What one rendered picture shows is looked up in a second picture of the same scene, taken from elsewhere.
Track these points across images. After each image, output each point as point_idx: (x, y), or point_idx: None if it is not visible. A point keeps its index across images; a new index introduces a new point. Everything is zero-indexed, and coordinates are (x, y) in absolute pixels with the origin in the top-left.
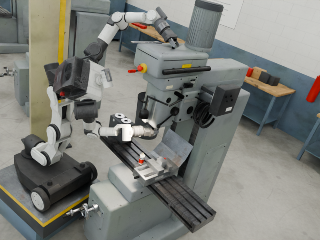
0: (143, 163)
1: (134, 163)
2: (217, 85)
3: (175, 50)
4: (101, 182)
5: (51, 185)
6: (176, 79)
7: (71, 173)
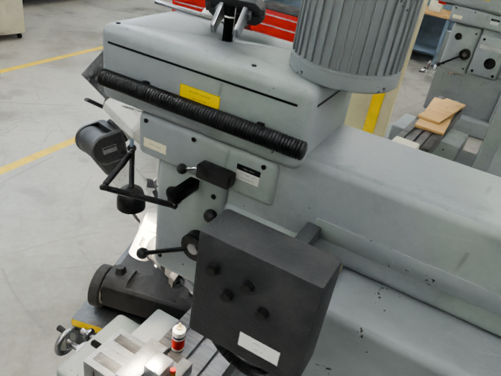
0: (182, 353)
1: (169, 334)
2: (411, 274)
3: (205, 40)
4: (136, 326)
5: (118, 274)
6: (175, 130)
7: (168, 289)
